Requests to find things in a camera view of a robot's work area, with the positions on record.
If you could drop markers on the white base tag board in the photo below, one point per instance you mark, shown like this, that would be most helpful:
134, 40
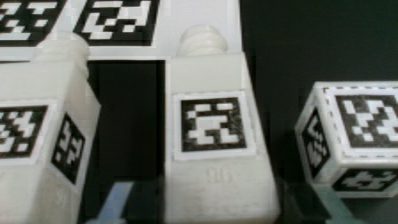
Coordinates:
133, 28

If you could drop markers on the small tagged white cube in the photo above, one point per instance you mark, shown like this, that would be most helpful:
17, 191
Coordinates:
348, 137

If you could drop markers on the white chair leg block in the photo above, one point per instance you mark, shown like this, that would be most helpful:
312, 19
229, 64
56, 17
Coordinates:
221, 190

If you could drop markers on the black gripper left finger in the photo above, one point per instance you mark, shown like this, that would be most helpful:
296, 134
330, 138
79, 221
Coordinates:
111, 212

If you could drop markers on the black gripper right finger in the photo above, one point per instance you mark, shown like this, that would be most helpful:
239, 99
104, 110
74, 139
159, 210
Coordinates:
314, 205

